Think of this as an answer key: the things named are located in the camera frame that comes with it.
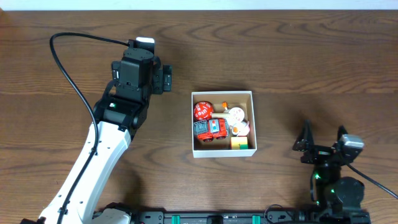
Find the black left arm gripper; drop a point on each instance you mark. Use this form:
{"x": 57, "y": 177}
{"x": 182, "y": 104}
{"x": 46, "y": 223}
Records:
{"x": 166, "y": 78}

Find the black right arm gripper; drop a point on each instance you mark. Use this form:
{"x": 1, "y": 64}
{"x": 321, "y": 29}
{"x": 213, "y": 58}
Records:
{"x": 319, "y": 154}

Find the red polyhedral die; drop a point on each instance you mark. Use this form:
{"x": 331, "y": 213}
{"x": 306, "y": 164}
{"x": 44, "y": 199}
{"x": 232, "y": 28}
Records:
{"x": 203, "y": 110}

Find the red toy fire truck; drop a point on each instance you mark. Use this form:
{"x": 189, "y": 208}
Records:
{"x": 208, "y": 130}

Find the wooden pig rattle drum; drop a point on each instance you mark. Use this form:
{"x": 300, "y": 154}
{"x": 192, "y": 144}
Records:
{"x": 233, "y": 116}

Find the white toy duck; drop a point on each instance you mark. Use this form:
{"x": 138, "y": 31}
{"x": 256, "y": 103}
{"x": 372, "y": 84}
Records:
{"x": 238, "y": 129}

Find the colourful puzzle cube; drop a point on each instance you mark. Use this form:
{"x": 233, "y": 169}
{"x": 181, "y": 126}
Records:
{"x": 239, "y": 143}

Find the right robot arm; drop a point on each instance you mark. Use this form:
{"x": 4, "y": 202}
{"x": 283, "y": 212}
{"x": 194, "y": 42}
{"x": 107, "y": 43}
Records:
{"x": 338, "y": 198}

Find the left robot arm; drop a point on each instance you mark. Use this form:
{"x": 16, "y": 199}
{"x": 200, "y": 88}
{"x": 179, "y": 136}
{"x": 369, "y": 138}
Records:
{"x": 116, "y": 118}

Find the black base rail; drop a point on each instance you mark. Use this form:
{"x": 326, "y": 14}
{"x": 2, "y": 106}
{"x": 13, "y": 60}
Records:
{"x": 217, "y": 217}

